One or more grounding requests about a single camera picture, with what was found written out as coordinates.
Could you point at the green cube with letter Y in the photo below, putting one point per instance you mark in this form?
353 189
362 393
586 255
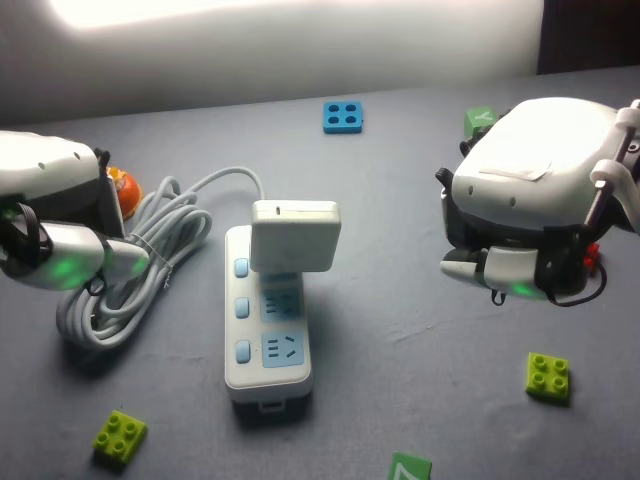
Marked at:
477 122

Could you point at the blue four-hole block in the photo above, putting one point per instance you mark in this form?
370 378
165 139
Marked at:
343 118

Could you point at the green cube with numeral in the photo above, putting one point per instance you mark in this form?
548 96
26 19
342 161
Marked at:
410 467

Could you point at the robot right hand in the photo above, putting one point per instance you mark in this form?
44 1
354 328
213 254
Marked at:
530 165

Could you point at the white square charger plug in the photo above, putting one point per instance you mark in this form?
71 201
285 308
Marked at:
295 235

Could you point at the white power strip blue sockets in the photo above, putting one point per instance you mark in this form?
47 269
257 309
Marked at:
245 360

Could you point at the orange toy cake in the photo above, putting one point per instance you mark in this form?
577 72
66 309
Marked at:
129 192

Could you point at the red toy brick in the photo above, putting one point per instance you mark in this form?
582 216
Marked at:
593 257

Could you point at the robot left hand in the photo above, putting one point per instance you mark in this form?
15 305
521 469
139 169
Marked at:
50 165

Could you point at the grey table cloth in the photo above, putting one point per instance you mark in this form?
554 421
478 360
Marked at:
425 350

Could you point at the lime green toy brick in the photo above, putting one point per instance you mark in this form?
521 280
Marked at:
547 380
120 440

